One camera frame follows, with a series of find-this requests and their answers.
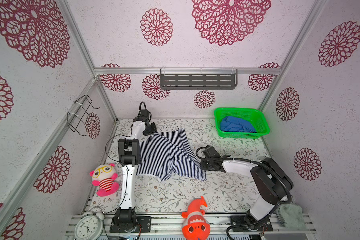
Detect blue white striped tank top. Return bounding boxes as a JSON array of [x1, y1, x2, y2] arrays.
[[137, 128, 207, 182]]

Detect black wire rack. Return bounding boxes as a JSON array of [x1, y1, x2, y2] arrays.
[[66, 95, 100, 137]]

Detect green folded towel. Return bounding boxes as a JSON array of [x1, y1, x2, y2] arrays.
[[276, 204, 306, 230]]

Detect white alarm clock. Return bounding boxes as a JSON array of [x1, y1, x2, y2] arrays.
[[74, 212, 105, 240]]

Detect grey wall shelf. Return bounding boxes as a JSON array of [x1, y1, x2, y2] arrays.
[[159, 69, 238, 90]]

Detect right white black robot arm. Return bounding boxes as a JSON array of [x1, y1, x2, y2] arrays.
[[196, 146, 294, 225]]

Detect pink white plush doll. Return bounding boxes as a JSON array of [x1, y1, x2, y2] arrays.
[[89, 163, 119, 197]]

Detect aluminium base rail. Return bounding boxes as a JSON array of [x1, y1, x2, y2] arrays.
[[65, 208, 316, 240]]

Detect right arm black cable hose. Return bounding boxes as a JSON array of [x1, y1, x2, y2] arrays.
[[195, 146, 293, 240]]

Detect green plastic basket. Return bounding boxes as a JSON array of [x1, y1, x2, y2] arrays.
[[214, 108, 270, 139]]

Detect red fish plush toy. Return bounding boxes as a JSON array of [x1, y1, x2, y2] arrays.
[[182, 196, 211, 240]]

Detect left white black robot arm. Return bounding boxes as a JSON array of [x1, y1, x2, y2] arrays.
[[110, 109, 156, 233]]

